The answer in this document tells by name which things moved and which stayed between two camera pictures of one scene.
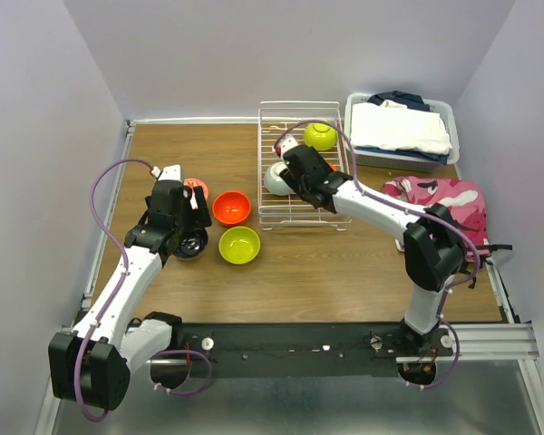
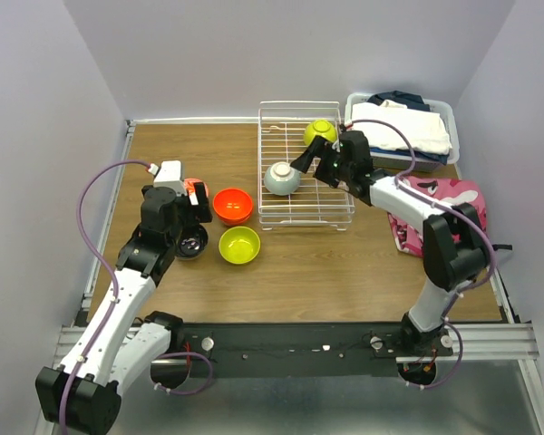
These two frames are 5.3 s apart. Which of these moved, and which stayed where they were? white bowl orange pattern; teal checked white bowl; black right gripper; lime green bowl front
Moved: black right gripper
Stayed: lime green bowl front; teal checked white bowl; white bowl orange pattern
